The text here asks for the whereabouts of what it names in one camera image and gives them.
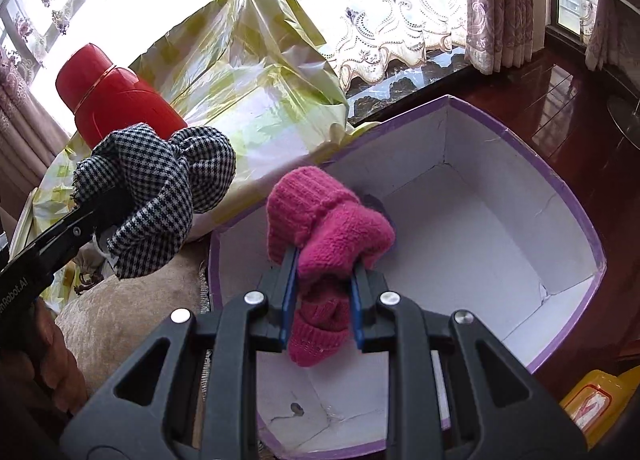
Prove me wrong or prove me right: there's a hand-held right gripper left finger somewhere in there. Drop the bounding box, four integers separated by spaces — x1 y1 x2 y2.
60 246 302 460

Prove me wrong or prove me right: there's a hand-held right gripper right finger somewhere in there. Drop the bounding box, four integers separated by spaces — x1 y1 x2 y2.
347 265 588 460

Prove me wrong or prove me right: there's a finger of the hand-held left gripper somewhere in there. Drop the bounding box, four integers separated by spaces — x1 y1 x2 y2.
31 185 135 263

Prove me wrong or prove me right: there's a pink knit sock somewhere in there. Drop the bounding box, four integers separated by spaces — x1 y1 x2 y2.
266 166 396 367

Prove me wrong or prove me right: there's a black white checkered cloth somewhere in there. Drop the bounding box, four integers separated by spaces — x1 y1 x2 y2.
71 123 237 279

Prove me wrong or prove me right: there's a white purple-edged cardboard box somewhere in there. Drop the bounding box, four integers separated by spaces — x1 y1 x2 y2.
207 94 607 460

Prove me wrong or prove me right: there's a person's left hand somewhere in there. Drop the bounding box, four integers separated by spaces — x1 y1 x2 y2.
20 297 90 416

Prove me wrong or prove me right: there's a beige cushion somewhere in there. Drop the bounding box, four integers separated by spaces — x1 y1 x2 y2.
52 250 216 421

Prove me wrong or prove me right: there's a yellow-green plastic bag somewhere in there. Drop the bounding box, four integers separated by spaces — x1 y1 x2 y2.
10 0 381 301

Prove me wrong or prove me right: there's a dark marble window sill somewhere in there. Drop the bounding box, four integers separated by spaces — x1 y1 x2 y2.
345 47 481 123

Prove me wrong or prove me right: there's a yellow packet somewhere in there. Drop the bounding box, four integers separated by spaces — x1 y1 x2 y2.
559 369 640 451

